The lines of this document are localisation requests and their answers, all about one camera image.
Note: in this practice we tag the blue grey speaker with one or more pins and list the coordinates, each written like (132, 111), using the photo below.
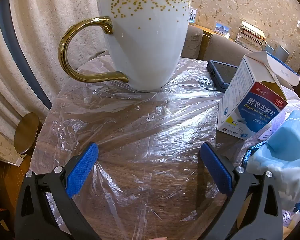
(270, 48)

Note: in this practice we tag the standing photo print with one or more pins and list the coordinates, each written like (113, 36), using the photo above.
(193, 16)

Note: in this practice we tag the light blue face mask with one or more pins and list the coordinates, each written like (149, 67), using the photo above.
(285, 142)

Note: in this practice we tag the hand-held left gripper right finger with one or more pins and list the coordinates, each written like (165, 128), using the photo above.
(216, 170)

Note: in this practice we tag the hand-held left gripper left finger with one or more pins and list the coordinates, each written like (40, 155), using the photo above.
(81, 170)

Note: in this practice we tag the white and blue medicine box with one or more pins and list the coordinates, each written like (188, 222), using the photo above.
(250, 105)

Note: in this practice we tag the brown upholstered chair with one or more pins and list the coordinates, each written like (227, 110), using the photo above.
(191, 42)
(227, 50)

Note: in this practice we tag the beige patterned curtain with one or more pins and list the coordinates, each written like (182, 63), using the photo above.
(40, 55)

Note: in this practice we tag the stack of books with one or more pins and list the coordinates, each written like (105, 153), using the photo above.
(251, 36)

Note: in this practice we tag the round wooden stool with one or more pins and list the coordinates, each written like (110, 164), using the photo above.
(26, 132)

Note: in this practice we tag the building postcard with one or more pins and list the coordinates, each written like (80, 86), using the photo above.
(222, 28)

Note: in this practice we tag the clear plastic table cover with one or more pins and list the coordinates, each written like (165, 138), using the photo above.
(145, 130)

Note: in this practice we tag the dark blue smartphone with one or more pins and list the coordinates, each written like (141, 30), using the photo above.
(222, 72)

